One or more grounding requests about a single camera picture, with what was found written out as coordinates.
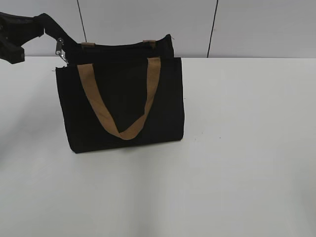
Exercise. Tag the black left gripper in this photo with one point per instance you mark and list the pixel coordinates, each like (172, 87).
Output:
(22, 26)

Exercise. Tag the black tote bag tan handles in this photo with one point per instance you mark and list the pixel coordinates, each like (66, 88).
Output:
(118, 96)

